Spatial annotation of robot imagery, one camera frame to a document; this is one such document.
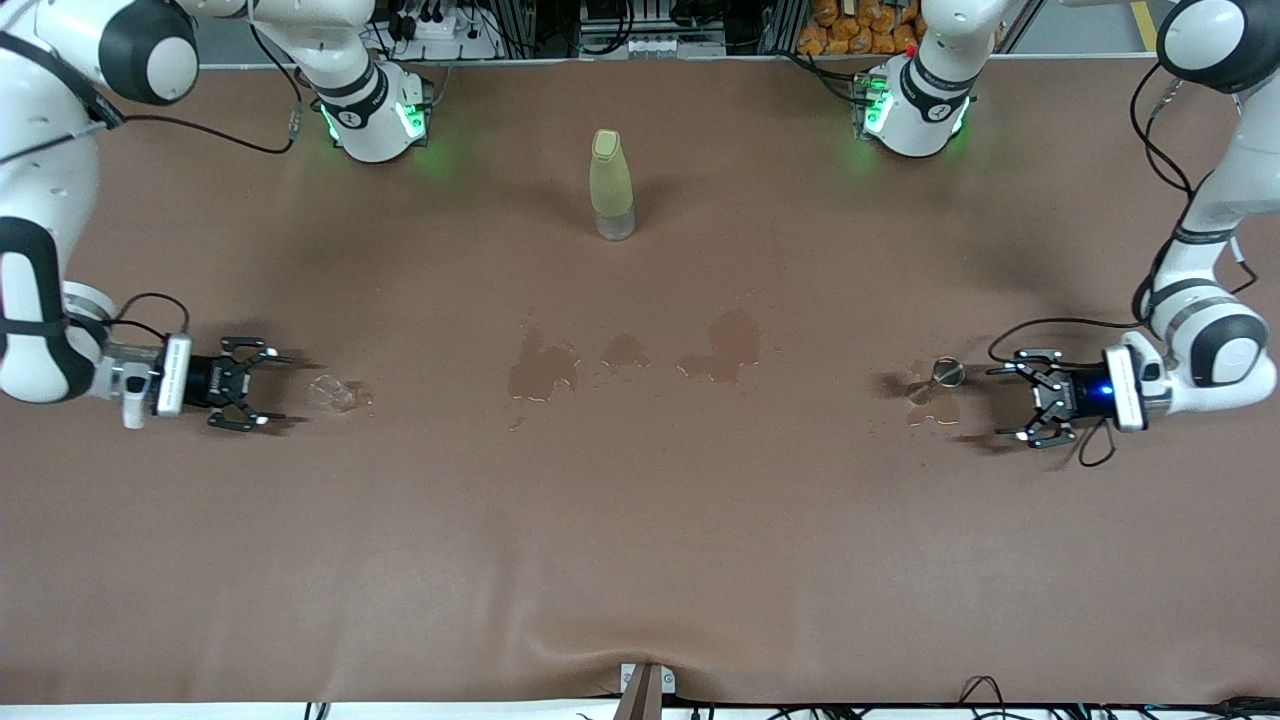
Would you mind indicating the spilled brown liquid puddle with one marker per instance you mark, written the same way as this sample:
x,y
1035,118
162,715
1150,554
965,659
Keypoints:
x,y
625,350
935,412
540,375
730,340

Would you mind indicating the table edge clamp bracket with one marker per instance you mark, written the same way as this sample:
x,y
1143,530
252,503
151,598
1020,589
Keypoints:
x,y
645,695

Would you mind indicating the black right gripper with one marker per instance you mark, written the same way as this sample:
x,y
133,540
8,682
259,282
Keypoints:
x,y
205,378

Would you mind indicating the brown table mat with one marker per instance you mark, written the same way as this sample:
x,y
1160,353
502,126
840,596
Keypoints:
x,y
640,520

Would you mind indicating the yellow-green plastic bottle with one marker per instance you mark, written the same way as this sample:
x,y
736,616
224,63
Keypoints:
x,y
610,185

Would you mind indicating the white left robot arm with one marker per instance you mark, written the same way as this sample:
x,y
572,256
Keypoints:
x,y
1215,200

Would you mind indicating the tiny spilled liquid puddle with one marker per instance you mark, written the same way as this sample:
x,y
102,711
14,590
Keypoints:
x,y
366,400

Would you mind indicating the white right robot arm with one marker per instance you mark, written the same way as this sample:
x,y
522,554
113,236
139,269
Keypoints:
x,y
40,150

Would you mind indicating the white power strip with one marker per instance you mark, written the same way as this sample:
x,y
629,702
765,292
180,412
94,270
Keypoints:
x,y
440,30

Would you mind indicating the orange packaged snacks pile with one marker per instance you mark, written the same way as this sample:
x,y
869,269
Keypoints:
x,y
850,30

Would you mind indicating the white socket strip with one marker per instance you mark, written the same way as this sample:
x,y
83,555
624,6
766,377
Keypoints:
x,y
675,45

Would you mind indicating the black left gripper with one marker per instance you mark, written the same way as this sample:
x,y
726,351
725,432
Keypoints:
x,y
1082,392

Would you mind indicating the small clear glass cup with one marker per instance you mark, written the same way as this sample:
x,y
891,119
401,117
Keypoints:
x,y
948,372

